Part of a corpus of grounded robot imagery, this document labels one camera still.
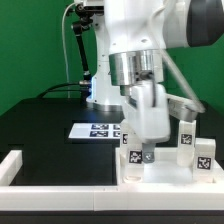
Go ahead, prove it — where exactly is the white U-shaped obstacle fence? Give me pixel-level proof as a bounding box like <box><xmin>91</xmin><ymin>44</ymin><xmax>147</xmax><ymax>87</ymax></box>
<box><xmin>0</xmin><ymin>150</ymin><xmax>224</xmax><ymax>211</ymax></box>

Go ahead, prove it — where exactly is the white square table top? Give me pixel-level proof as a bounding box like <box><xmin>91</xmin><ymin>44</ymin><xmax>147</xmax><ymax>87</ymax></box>
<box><xmin>116</xmin><ymin>147</ymin><xmax>224</xmax><ymax>185</ymax></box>

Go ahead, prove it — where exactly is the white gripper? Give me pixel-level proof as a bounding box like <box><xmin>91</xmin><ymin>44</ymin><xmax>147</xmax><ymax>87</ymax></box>
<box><xmin>122</xmin><ymin>81</ymin><xmax>170</xmax><ymax>164</ymax></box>

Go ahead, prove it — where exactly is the white sheet with tag markers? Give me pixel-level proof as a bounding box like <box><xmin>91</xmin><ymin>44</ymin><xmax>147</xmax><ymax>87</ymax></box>
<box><xmin>69</xmin><ymin>123</ymin><xmax>120</xmax><ymax>140</ymax></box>

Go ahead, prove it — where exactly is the white hanging cable left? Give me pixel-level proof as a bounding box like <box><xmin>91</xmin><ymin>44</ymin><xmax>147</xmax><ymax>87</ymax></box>
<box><xmin>61</xmin><ymin>2</ymin><xmax>76</xmax><ymax>99</ymax></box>

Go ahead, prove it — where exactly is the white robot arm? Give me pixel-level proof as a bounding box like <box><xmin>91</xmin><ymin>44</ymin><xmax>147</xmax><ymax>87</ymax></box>
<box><xmin>84</xmin><ymin>0</ymin><xmax>224</xmax><ymax>163</ymax></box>

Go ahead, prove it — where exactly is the black cable bundle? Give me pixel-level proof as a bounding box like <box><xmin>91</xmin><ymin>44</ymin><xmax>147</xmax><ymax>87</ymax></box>
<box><xmin>36</xmin><ymin>81</ymin><xmax>92</xmax><ymax>99</ymax></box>

